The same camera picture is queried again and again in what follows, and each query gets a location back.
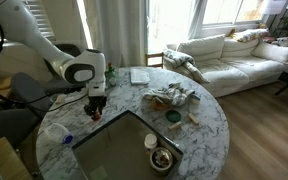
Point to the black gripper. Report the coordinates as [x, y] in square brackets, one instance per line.
[96, 104]

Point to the small red lid container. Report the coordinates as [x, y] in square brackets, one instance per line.
[96, 116]

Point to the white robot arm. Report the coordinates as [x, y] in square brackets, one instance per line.
[18, 24]

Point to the orange yellow container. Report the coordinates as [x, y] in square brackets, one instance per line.
[158, 104]

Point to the green round lid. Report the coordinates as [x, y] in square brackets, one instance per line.
[173, 116]

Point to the wooden block near lid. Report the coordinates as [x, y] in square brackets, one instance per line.
[175, 125]

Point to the green bottle red cap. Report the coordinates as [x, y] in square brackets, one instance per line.
[110, 75]

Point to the white folded paper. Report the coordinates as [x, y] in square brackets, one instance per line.
[139, 76]

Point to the grey office chair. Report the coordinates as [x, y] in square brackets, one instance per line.
[17, 123]

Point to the white jar inside box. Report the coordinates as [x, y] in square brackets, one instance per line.
[150, 142]

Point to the striped grey white cloth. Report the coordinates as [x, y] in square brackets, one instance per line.
[174, 95]

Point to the bowl inside box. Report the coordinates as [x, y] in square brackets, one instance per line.
[161, 160]

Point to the grey patterned blanket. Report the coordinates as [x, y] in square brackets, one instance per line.
[184, 64]

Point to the white sofa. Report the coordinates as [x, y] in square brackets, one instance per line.
[231, 65]

